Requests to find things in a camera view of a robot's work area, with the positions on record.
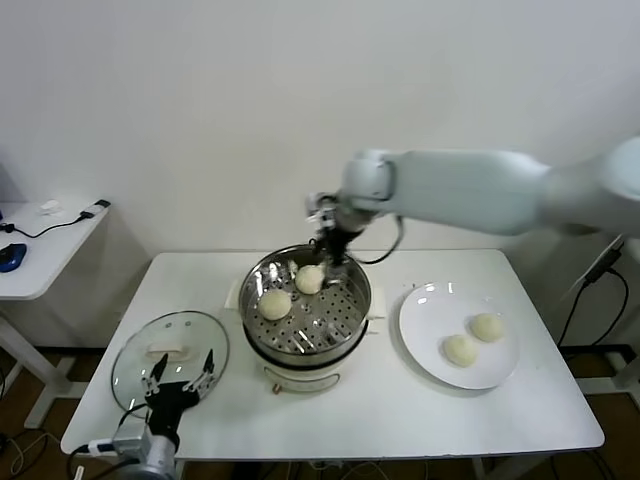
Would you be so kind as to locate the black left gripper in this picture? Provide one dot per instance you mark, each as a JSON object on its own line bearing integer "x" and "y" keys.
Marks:
{"x": 167, "y": 405}

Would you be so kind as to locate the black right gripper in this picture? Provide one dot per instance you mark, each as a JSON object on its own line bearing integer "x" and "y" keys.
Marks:
{"x": 339, "y": 245}

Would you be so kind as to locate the white steamed baozi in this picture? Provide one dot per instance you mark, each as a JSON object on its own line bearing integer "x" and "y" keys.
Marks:
{"x": 459, "y": 351}
{"x": 309, "y": 280}
{"x": 274, "y": 305}
{"x": 486, "y": 328}

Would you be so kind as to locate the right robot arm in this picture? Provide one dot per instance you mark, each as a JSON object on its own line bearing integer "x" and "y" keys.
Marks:
{"x": 475, "y": 190}

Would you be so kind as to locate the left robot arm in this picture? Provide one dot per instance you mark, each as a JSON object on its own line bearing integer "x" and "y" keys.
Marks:
{"x": 160, "y": 457}

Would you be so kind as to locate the stainless steel steamer basket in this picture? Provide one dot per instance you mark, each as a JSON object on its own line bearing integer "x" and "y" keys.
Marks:
{"x": 325, "y": 315}

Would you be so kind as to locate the cream electric cooking pot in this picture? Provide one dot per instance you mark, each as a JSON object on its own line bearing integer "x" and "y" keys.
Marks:
{"x": 300, "y": 375}

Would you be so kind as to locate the white round plate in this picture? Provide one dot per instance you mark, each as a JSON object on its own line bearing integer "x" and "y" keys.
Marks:
{"x": 430, "y": 350}

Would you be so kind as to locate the small black device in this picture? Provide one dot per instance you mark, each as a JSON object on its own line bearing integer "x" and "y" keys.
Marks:
{"x": 102, "y": 203}

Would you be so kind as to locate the blue computer mouse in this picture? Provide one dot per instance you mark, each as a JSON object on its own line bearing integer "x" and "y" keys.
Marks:
{"x": 12, "y": 257}

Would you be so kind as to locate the small white object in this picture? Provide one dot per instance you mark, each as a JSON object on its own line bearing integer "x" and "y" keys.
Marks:
{"x": 48, "y": 207}

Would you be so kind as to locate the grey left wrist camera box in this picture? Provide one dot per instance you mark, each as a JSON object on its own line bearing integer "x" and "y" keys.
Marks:
{"x": 127, "y": 445}

